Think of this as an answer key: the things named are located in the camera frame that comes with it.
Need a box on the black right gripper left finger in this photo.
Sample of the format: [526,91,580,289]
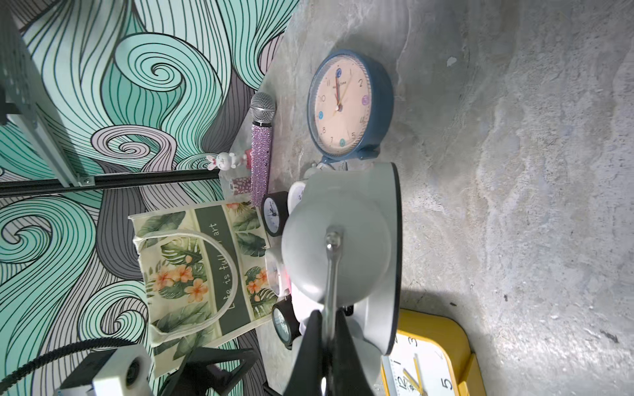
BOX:
[283,310,324,396]

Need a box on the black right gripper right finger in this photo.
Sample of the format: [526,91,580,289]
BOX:
[328,310,374,396]

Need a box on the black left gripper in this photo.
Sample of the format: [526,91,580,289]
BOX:
[158,347,258,396]

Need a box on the yellow rectangular alarm clock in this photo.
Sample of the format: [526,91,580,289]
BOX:
[381,309,486,396]

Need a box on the cream floral canvas bag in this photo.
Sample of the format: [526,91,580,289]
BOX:
[130,201,277,376]

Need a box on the white twin-bell alarm clock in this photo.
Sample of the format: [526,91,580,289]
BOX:
[282,163,402,395]

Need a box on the black twin-bell alarm clock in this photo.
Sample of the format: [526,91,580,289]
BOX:
[272,295,301,351]

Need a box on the pink twin-bell alarm clock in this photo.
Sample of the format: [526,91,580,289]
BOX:
[264,247,292,300]

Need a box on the small black twin-bell clock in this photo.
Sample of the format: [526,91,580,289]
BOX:
[261,191,289,237]

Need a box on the small white round clock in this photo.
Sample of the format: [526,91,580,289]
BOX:
[287,181,306,214]

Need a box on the blue round alarm clock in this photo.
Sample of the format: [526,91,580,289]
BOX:
[307,49,395,163]

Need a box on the white bunny figurine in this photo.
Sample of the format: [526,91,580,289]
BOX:
[206,152,249,171]

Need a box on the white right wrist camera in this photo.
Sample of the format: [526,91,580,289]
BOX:
[55,345,154,396]

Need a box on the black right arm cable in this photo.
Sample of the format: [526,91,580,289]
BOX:
[0,337,137,396]

